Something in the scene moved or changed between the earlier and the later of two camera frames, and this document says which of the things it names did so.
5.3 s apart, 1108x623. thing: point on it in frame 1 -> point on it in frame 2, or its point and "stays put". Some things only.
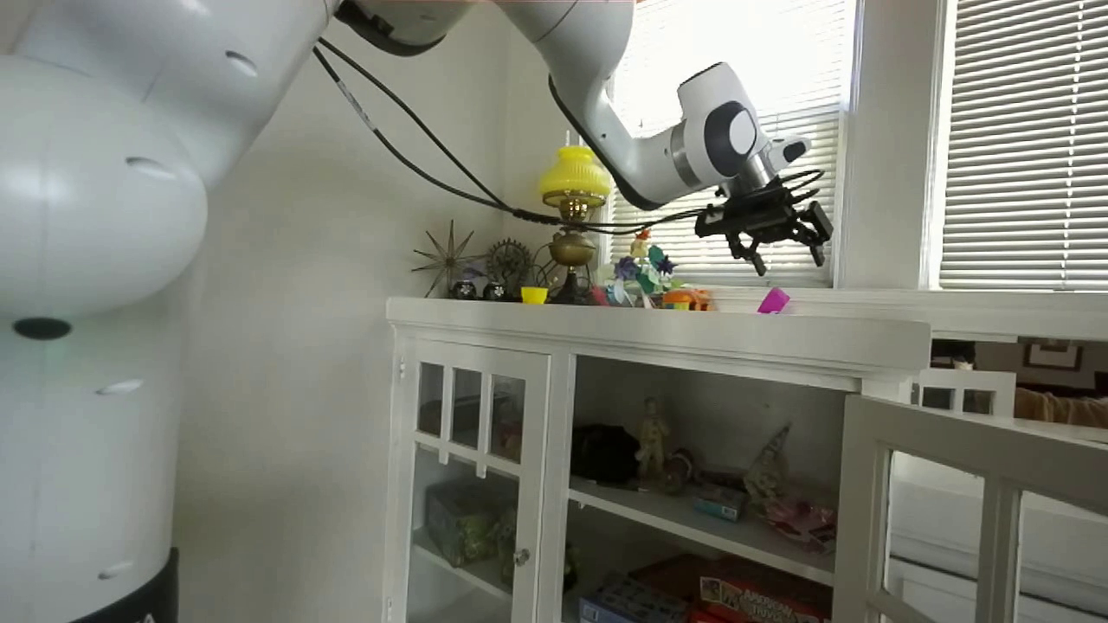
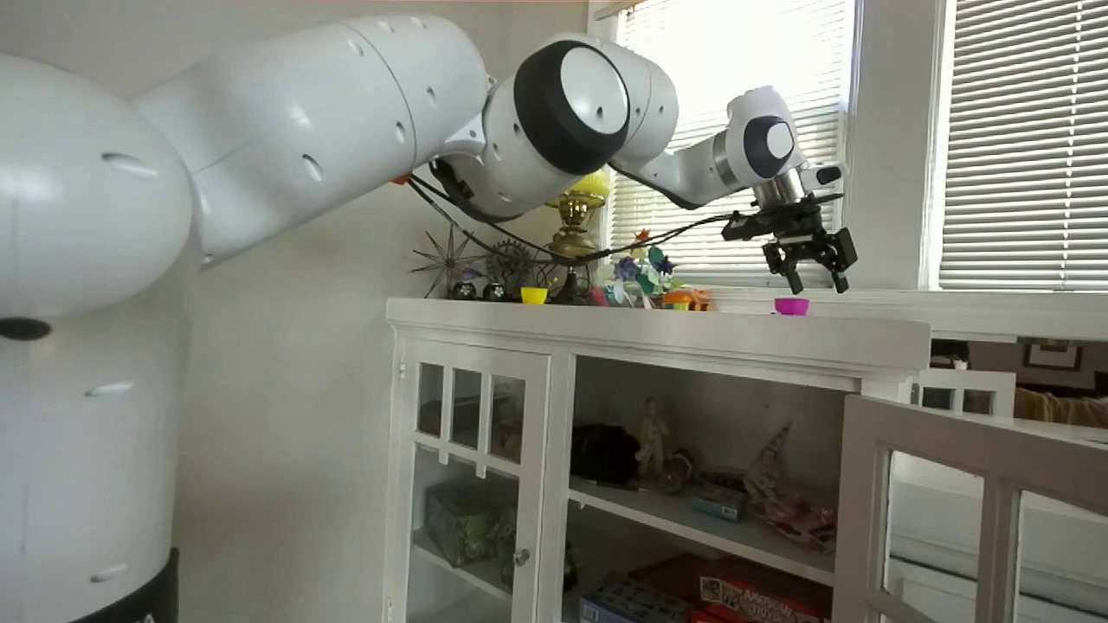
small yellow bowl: x=534 y=296 stays put
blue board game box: x=639 y=595 stays put
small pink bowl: x=772 y=302 -> x=791 y=306
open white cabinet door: x=964 y=521 stays put
